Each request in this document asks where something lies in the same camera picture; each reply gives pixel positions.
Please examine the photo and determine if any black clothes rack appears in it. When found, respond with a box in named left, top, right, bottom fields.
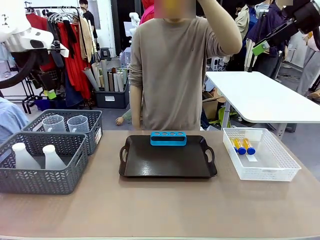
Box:
left=21, top=4, right=86, bottom=115

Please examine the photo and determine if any black serving tray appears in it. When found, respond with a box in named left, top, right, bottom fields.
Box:
left=119, top=134, right=218, bottom=179

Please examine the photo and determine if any black hanging scarf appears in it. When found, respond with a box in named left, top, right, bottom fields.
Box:
left=62, top=19, right=78, bottom=60

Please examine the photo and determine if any white conical flask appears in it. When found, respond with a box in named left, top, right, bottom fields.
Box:
left=42, top=144, right=67, bottom=170
left=11, top=142, right=42, bottom=170

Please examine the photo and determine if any person in grey trousers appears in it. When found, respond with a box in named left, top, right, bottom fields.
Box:
left=296, top=32, right=320, bottom=97

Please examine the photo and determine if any beige paper roll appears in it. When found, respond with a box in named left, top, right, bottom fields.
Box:
left=90, top=62, right=106, bottom=89

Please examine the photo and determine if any green chair part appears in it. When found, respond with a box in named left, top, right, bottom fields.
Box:
left=218, top=106, right=238, bottom=129

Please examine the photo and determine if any person's left forearm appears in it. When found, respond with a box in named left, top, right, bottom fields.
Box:
left=197, top=0, right=243, bottom=56

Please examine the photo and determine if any grey paper roll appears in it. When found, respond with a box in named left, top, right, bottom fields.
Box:
left=82, top=66, right=101, bottom=92

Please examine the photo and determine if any red dress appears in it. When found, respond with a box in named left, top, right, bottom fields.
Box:
left=57, top=21, right=92, bottom=101

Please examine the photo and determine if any clear plastic measuring beaker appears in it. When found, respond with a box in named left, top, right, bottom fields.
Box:
left=66, top=115, right=90, bottom=134
left=41, top=114, right=67, bottom=133

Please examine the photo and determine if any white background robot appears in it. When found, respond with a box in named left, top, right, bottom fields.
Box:
left=123, top=12, right=141, bottom=37

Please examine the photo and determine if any blue test tube rack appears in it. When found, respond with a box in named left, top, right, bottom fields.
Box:
left=150, top=130, right=188, bottom=147

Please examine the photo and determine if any person's right forearm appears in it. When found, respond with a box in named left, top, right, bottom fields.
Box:
left=130, top=85, right=144, bottom=131

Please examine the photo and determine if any red jacket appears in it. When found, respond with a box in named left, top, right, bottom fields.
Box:
left=25, top=13, right=53, bottom=72

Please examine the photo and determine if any person in navy jacket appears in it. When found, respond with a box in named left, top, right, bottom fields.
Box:
left=246, top=2, right=292, bottom=79

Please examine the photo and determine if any white paper roll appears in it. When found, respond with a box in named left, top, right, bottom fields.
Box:
left=116, top=71, right=125, bottom=93

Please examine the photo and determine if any dark grey storage bin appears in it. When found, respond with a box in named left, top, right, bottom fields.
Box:
left=94, top=79, right=130, bottom=110

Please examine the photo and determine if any white perforated plastic basket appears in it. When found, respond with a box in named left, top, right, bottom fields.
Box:
left=222, top=127, right=302, bottom=182

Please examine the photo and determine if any white table leg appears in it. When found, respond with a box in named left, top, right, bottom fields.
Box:
left=221, top=102, right=237, bottom=131

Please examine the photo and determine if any person in beige sweater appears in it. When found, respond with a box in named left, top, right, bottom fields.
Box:
left=128, top=0, right=243, bottom=131

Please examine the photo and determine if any white table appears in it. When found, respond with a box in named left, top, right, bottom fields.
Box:
left=204, top=71, right=320, bottom=124

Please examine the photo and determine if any grey woven plastic basket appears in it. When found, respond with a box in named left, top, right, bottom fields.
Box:
left=21, top=109, right=104, bottom=156
left=0, top=131, right=89, bottom=195

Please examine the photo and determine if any person in beige coat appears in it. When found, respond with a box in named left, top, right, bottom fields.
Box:
left=234, top=3, right=261, bottom=72

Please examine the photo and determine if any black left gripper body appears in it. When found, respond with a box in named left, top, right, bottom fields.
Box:
left=37, top=53, right=65, bottom=76

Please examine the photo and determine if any beige hanging garment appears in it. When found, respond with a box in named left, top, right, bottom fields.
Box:
left=79, top=16, right=94, bottom=63

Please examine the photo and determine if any light blue shirt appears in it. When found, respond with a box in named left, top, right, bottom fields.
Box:
left=0, top=96, right=30, bottom=145

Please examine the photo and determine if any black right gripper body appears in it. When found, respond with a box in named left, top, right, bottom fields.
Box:
left=282, top=0, right=320, bottom=33

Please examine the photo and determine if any person in black shirt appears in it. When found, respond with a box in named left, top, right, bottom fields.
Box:
left=78, top=0, right=99, bottom=50

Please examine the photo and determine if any person in pink top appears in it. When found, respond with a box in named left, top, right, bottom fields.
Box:
left=138, top=0, right=156, bottom=26

